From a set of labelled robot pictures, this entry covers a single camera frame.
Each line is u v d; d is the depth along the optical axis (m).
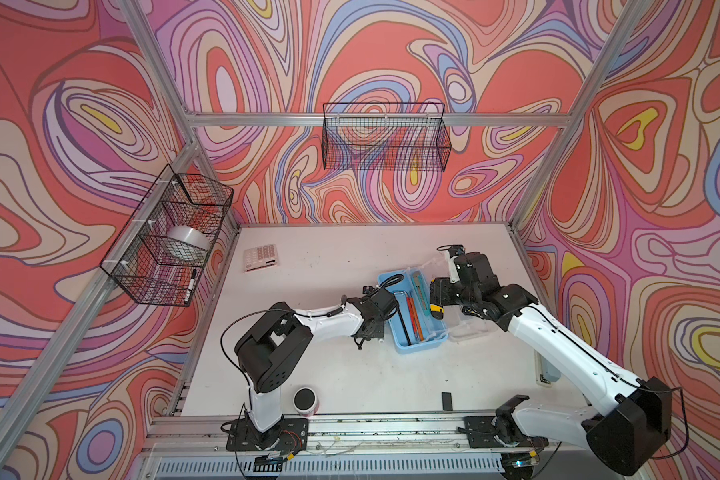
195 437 0.75
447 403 0.78
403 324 0.93
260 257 1.08
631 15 0.69
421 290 0.91
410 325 0.92
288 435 0.73
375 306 0.72
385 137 0.96
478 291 0.58
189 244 0.70
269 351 0.48
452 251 0.71
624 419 0.38
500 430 0.66
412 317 0.93
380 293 0.75
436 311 0.86
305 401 0.74
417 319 0.93
